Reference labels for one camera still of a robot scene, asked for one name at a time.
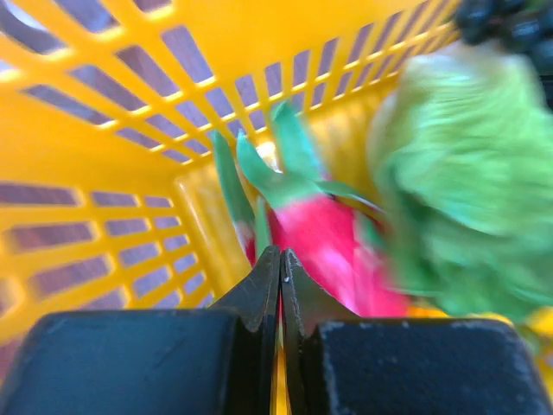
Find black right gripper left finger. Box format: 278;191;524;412
1;246;280;414

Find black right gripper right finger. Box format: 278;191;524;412
280;250;552;414

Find red toy dragon fruit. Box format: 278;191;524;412
213;102;409;318

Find green toy lettuce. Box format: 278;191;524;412
366;42;552;323

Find yellow plastic basket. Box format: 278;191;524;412
1;1;552;414

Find black toy grapes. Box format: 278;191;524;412
453;1;552;75

